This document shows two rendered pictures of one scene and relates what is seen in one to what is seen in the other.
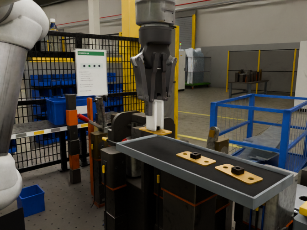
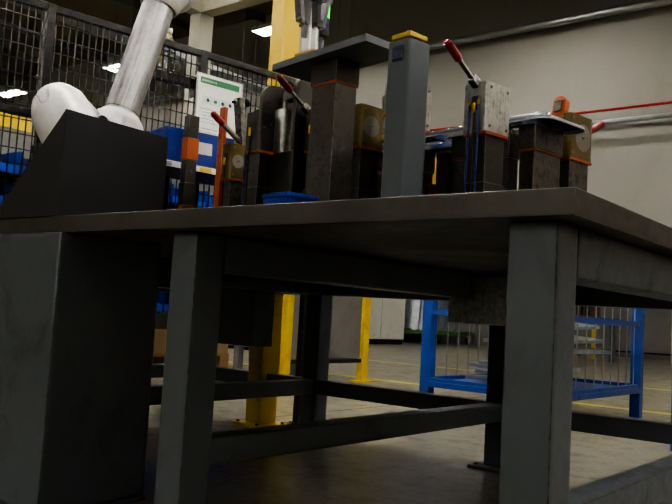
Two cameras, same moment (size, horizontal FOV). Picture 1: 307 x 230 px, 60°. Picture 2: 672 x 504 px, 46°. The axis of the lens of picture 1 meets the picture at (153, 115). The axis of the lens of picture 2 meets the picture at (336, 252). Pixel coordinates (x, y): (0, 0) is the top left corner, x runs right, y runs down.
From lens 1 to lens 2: 1.68 m
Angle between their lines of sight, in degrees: 15
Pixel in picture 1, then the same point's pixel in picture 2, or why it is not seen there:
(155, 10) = not seen: outside the picture
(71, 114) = (190, 143)
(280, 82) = (652, 329)
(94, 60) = (224, 95)
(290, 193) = not seen: hidden behind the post
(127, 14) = (280, 42)
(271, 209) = not seen: hidden behind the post
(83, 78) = (205, 118)
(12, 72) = (158, 31)
